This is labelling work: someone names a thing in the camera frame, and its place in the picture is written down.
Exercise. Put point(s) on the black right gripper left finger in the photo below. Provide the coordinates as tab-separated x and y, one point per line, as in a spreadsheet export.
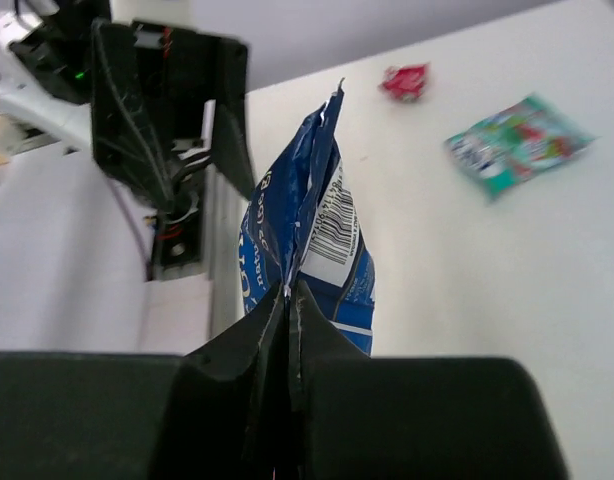
210	414

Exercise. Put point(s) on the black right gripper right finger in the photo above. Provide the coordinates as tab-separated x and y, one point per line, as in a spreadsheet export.
411	418

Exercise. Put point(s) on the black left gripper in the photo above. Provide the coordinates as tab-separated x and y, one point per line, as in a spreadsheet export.
150	85

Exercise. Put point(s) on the blue kettle chip bag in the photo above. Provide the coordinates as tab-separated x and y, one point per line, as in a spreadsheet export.
301	224

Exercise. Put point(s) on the teal Fox's candy bag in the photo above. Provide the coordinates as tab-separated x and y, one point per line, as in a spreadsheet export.
517	144

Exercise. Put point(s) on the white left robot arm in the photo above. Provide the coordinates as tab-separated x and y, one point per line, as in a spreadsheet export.
45	69

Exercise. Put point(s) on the red crumpled candy wrapper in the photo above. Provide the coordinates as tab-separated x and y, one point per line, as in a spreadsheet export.
405	83

